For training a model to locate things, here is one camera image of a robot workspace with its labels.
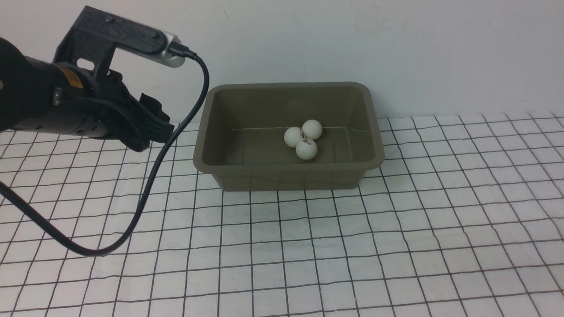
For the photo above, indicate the olive green plastic bin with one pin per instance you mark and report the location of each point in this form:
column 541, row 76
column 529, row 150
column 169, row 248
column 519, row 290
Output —
column 240, row 140

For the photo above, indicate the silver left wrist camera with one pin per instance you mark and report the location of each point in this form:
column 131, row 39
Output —
column 96, row 34

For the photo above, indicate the white ping-pong ball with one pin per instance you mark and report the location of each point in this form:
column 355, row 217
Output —
column 293, row 136
column 312, row 129
column 306, row 149

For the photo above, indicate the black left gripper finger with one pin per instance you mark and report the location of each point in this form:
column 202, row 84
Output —
column 148, row 130
column 150, row 111

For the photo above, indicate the white black grid tablecloth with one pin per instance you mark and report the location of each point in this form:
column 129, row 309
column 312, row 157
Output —
column 463, row 219

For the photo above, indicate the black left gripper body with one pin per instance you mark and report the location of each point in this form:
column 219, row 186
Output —
column 62, row 99

